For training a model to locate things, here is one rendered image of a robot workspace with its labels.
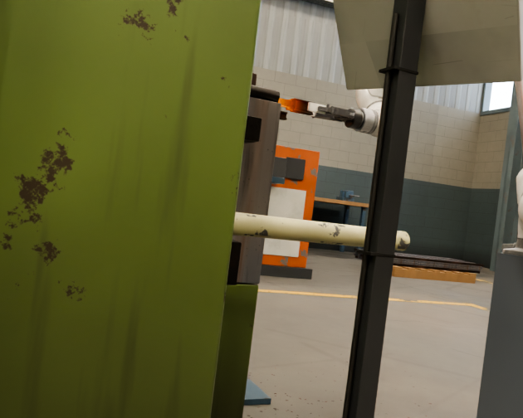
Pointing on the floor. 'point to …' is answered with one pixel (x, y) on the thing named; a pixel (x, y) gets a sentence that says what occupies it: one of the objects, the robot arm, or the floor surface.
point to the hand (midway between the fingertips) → (310, 109)
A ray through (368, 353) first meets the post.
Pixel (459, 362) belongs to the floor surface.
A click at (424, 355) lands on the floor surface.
